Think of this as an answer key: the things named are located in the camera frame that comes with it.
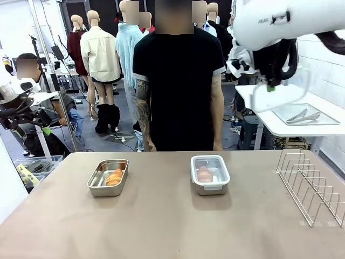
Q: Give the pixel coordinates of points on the rectangular stainless steel container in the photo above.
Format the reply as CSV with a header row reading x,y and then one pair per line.
x,y
105,191
210,191

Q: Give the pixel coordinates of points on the black monitor on stand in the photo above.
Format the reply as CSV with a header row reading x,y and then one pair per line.
x,y
57,51

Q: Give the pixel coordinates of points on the tattooed right forearm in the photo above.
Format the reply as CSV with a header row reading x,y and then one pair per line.
x,y
144,124

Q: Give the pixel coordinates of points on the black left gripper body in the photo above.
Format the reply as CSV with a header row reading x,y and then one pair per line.
x,y
16,110

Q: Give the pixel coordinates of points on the white side table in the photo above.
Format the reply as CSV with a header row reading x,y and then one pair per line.
x,y
269,126

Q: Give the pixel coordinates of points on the aluminium frame post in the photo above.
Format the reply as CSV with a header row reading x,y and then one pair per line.
x,y
51,75

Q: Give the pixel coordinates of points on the black furry boots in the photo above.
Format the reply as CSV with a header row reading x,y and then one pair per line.
x,y
107,116

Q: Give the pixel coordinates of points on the blue denim garment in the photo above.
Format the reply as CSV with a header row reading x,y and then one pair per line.
x,y
76,121

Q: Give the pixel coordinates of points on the mannequin in light blue shirt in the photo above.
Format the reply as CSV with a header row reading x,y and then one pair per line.
x,y
125,48

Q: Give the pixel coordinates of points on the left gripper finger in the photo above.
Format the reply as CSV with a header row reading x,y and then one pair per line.
x,y
14,125
43,117

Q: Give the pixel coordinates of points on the mannequin in cream jacket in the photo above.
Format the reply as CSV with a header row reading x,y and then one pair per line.
x,y
99,54

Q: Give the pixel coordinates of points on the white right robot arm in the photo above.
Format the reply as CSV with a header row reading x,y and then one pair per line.
x,y
269,27

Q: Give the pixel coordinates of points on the white office desk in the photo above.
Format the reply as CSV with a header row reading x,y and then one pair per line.
x,y
44,96

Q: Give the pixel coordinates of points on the person's left hand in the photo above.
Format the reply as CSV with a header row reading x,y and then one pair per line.
x,y
217,147

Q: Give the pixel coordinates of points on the seated person in background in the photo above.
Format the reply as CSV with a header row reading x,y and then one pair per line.
x,y
56,105

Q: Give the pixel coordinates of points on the white panel board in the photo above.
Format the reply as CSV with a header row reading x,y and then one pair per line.
x,y
10,183

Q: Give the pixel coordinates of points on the golden croissant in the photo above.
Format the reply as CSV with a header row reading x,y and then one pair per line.
x,y
205,174
114,178

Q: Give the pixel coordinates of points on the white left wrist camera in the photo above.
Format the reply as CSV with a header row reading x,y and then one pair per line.
x,y
27,86

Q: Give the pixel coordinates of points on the clear plastic container lid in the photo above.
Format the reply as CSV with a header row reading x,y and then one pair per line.
x,y
285,94
219,172

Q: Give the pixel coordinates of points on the metal serving tongs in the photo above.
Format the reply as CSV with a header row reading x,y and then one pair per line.
x,y
299,116

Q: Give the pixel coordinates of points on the clear plastic storage bin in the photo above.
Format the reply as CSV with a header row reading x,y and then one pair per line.
x,y
35,163

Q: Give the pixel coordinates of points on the person's right hand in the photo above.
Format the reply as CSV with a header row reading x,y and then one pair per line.
x,y
150,147

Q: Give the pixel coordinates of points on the perforated metal baking tray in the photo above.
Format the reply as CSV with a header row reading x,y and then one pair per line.
x,y
328,118

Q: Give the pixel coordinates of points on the mannequin in black jacket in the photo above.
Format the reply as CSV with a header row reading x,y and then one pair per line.
x,y
222,37

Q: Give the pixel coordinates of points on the mannequin in dark red outfit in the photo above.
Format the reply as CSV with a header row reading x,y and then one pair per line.
x,y
75,51

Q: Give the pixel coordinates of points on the person's left forearm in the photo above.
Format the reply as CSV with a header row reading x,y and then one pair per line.
x,y
217,124

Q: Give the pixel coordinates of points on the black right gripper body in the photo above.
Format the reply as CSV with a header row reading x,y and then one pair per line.
x,y
266,64

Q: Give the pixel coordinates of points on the person in black T-shirt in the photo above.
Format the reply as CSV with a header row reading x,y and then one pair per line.
x,y
178,86

